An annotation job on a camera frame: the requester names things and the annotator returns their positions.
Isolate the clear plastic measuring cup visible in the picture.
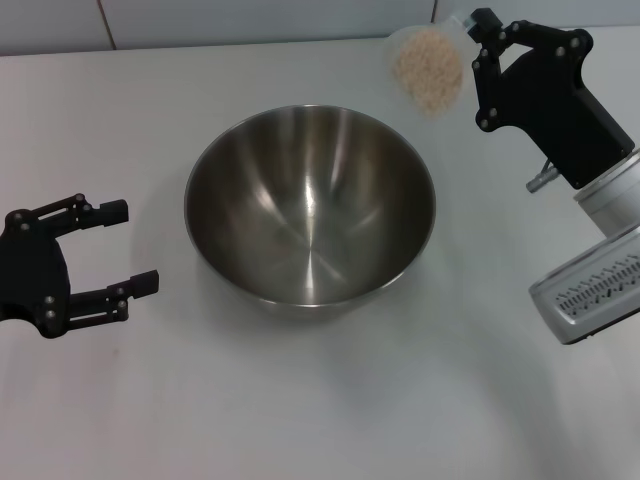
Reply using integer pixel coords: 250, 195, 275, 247
383, 13, 476, 121

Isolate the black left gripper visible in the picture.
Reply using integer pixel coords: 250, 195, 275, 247
0, 193, 161, 341

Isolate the white uncooked rice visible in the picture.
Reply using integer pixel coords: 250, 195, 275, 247
392, 27, 465, 119

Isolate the silver vented wrist camera box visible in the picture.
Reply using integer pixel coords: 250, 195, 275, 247
528, 235, 640, 347

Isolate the stainless steel mixing bowl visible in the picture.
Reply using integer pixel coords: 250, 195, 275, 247
183, 103, 438, 324

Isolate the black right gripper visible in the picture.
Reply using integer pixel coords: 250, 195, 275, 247
468, 6, 637, 191

